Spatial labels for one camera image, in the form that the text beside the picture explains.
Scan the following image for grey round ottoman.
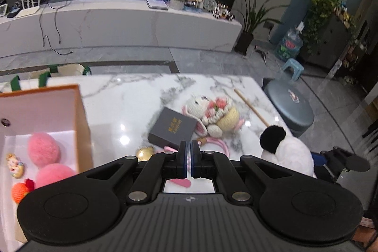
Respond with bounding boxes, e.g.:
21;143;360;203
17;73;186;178
262;78;314;139

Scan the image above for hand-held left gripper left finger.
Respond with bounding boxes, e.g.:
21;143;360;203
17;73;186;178
86;140;188;205

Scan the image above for black cable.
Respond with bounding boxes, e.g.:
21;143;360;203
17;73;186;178
53;0;73;44
39;0;73;56

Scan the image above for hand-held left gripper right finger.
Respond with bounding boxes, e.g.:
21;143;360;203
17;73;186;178
190;140;293;205

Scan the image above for blue plastic stool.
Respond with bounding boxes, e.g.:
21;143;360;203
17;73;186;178
279;58;305;81

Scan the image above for trailing green plant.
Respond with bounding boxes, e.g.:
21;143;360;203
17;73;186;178
304;0;349;55

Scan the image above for pink pom-pom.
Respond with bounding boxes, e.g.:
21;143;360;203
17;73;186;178
27;132;61;168
35;163;78;190

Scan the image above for grey cabinet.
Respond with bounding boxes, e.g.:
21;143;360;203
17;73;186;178
301;14;355;69

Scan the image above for marble desktop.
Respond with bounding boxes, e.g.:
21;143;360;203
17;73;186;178
0;73;293;193

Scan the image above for crochet bunny doll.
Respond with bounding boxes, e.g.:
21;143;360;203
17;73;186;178
181;94;245;137

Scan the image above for white tablet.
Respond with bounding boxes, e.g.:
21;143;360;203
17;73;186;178
144;0;169;10

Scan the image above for white router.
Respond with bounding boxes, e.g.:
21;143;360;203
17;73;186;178
15;0;41;18

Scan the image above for wooden stick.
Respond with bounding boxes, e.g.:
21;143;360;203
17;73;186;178
234;89;270;127

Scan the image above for orange crochet ball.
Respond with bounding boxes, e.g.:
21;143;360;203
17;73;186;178
11;178;35;205

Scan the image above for orange paper box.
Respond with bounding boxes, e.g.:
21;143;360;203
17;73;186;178
0;84;94;243

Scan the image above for black gift box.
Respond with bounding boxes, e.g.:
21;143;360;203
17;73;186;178
148;107;198;149

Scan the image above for potted plant in black pot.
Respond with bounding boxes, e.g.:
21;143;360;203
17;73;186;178
233;0;288;55

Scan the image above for gold bear keychain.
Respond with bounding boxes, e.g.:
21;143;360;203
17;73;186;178
136;146;155;161

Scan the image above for white marble console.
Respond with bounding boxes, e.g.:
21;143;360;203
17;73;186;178
0;0;243;59

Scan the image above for white and black plush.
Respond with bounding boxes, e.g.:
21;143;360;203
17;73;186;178
259;126;315;179

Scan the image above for water jug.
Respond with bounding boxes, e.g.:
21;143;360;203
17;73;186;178
275;21;305;61

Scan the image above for zebra figurines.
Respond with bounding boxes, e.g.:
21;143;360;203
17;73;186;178
213;2;235;21

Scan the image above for rainbow doll charm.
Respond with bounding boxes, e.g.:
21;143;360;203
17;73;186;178
6;153;26;179

